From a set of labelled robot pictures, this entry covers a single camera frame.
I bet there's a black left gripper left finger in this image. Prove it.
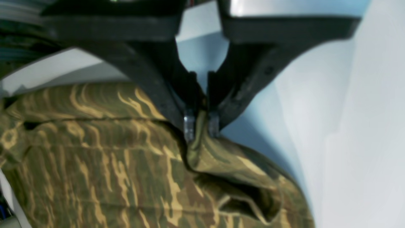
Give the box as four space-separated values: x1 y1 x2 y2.
43 15 200 142

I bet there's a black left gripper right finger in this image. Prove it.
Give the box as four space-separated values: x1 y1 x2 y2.
207 16 361 137

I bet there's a camouflage T-shirt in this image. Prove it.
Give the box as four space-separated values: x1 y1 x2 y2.
1 82 315 228

